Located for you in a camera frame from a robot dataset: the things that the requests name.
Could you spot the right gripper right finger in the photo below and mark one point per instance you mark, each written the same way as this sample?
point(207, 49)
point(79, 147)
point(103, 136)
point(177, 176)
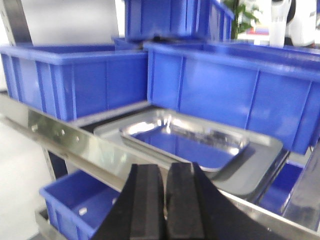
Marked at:
point(196, 210)

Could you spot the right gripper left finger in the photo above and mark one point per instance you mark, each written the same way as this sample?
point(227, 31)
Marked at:
point(138, 213)

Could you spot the small shiny steel tray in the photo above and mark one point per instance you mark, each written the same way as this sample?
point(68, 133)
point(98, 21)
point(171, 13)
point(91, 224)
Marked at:
point(184, 140)

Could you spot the blue bin lower centre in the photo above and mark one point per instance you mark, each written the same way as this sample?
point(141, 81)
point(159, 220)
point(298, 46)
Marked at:
point(77, 204)

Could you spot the blue bin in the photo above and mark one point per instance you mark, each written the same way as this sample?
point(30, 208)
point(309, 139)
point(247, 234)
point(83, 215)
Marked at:
point(278, 194)
point(77, 204)

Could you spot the large matte steel tray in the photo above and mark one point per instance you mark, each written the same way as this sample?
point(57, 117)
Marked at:
point(244, 177)

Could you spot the blue bin lower right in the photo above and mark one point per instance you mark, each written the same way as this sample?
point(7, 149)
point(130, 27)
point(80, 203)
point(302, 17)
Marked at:
point(278, 194)

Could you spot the large blue crate upper right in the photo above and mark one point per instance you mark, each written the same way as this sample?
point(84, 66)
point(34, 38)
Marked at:
point(273, 91)

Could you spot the large blue crate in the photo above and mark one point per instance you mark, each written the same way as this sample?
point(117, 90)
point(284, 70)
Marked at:
point(72, 81)
point(273, 91)

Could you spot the large blue crate upper left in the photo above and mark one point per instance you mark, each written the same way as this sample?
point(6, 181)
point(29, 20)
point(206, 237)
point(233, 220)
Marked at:
point(72, 81)

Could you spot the stacked blue crate top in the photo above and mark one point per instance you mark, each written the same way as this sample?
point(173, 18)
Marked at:
point(178, 19)

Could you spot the green plant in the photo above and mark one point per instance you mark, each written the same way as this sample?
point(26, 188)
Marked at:
point(244, 15)

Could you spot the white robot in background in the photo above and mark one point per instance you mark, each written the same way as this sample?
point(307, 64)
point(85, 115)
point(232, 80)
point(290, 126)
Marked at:
point(293, 23)

